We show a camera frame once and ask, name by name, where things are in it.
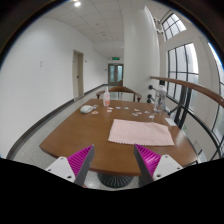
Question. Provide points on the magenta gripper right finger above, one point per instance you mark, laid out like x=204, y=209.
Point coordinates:
x=153, y=166

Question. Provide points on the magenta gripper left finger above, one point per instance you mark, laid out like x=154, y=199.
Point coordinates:
x=75, y=167

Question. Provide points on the pink towel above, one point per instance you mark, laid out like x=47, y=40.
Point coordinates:
x=141, y=133

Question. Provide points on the black table base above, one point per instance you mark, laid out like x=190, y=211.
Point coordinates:
x=114, y=181

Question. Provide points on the brown wooden table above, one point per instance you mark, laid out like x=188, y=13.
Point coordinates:
x=79, y=131

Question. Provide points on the white cloth bundle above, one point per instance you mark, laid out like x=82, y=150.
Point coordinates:
x=86, y=109

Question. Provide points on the clear plastic water bottle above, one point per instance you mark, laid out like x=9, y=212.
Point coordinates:
x=160, y=95

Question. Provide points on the wooden handrail with black railing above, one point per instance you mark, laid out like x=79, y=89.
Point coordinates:
x=199, y=112

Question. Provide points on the pink-label pump bottle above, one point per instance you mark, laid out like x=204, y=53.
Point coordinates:
x=106, y=97

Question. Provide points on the wooden chair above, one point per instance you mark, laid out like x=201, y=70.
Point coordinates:
x=121, y=89

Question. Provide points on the double glass door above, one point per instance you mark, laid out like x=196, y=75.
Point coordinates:
x=115, y=74

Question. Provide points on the side door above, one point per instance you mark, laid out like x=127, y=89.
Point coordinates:
x=77, y=73

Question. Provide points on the green exit sign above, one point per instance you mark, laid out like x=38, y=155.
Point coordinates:
x=116, y=58

